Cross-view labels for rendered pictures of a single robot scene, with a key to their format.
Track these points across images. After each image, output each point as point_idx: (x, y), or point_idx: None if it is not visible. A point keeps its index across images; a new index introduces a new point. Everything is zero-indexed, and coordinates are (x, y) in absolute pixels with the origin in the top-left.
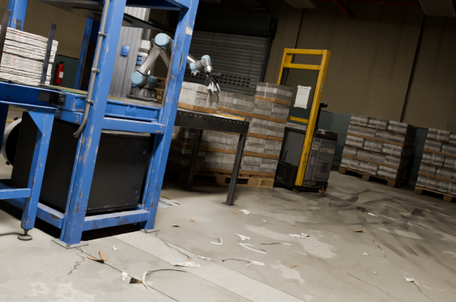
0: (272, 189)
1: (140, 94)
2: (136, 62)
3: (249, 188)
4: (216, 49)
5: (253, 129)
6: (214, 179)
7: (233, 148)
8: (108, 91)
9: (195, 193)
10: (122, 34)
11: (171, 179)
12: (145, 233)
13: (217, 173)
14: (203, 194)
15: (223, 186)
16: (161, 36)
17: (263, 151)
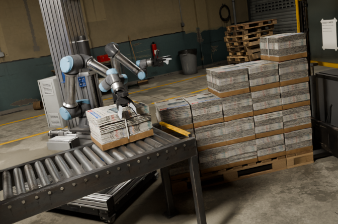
0: (311, 167)
1: (82, 125)
2: (81, 85)
3: (273, 176)
4: None
5: (257, 105)
6: (223, 176)
7: (235, 137)
8: (70, 122)
9: (175, 222)
10: (58, 61)
11: (170, 188)
12: None
13: (223, 170)
14: (185, 221)
15: (235, 183)
16: (64, 62)
17: (283, 124)
